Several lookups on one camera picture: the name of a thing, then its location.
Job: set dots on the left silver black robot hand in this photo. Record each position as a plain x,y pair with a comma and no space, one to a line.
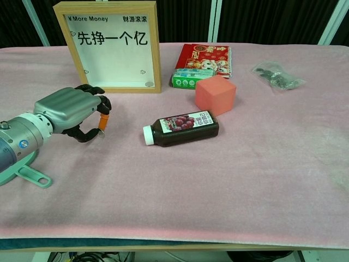
68,106

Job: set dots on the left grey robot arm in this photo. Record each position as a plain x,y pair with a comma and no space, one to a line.
19,142

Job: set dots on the mint green hand brush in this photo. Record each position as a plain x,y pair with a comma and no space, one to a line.
32,174

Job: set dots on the dark juice bottle white cap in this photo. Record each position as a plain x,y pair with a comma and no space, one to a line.
185,131

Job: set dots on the green tissue pack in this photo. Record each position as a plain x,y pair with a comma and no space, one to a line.
188,79

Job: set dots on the red printed packet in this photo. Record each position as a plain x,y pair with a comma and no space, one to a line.
207,57

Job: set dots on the orange foam cube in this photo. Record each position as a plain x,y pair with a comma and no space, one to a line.
215,95

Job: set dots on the pink tablecloth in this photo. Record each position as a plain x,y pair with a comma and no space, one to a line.
191,191

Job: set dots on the clear bag of coins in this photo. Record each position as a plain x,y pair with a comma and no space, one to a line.
275,76

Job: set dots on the wooden framed money box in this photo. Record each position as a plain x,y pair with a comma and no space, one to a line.
114,60

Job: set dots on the white partition frame post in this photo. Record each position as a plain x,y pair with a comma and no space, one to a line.
36,21
214,21
331,27

